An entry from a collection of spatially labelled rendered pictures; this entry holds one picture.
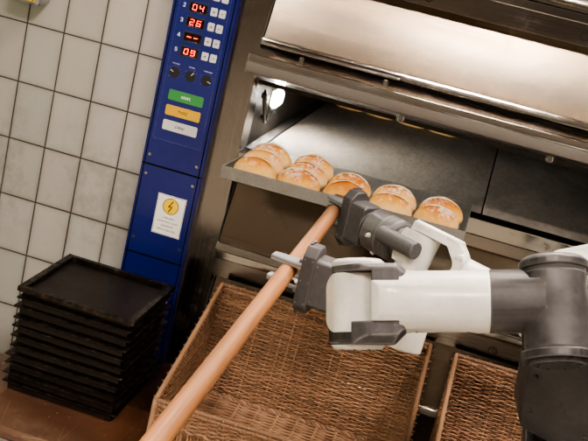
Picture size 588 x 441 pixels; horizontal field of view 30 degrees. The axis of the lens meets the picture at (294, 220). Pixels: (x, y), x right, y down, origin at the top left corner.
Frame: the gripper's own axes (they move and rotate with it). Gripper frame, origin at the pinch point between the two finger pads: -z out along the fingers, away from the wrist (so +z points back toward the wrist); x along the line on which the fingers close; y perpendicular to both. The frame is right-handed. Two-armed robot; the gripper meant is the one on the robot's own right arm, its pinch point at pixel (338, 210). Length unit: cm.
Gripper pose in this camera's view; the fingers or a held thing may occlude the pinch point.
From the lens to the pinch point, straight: 231.2
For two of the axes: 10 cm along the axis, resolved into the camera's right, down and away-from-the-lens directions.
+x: 2.1, -9.3, -2.9
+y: -7.2, 0.5, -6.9
